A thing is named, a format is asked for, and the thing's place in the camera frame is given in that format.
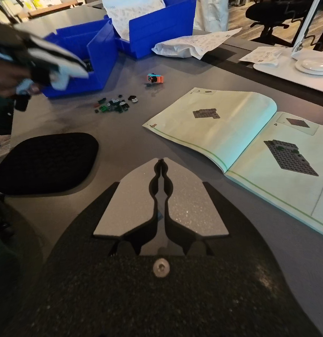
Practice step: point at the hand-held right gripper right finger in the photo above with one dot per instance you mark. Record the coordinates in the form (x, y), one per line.
(195, 208)

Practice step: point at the blue plastic bin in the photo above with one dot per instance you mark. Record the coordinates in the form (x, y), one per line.
(71, 87)
(161, 31)

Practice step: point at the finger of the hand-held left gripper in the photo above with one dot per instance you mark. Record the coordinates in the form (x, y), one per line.
(56, 58)
(61, 79)

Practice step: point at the wooden bench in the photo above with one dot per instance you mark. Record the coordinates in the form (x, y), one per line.
(53, 9)

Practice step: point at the white lamp stand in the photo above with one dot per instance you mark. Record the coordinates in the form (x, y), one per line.
(306, 26)

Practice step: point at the pile of small bricks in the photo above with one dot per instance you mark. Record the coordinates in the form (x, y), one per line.
(116, 105)

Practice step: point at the brick building instruction booklet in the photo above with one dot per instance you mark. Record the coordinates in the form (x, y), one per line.
(230, 126)

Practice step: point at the black office chair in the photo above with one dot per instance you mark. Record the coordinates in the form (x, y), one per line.
(272, 10)

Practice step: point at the white printed paper bag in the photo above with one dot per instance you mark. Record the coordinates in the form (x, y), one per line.
(129, 13)
(182, 44)

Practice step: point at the white cloth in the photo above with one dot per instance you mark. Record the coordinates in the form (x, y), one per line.
(211, 13)

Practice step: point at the white plate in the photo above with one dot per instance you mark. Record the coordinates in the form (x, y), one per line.
(314, 64)

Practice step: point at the small printed paper bag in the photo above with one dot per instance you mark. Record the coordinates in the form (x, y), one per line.
(259, 55)

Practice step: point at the orange and teal brick figure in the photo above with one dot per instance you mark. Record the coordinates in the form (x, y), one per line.
(157, 79)

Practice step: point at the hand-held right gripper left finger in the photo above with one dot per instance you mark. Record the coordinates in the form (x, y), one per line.
(124, 208)

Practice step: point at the person's left hand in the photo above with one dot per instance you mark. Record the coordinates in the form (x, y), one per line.
(6, 76)

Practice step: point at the white tray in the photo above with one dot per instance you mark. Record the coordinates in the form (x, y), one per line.
(282, 73)

